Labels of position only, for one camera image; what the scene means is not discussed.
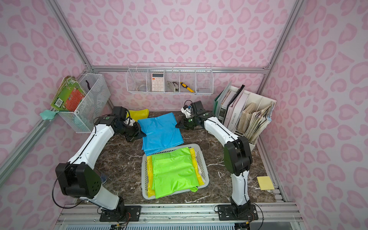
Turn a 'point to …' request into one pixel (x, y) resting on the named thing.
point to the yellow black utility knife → (185, 86)
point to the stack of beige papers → (251, 123)
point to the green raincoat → (173, 172)
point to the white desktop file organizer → (234, 103)
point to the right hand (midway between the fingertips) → (175, 125)
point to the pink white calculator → (157, 84)
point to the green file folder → (218, 100)
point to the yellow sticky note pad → (265, 183)
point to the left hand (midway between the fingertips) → (145, 131)
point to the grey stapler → (173, 85)
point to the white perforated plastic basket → (143, 177)
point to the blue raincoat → (160, 133)
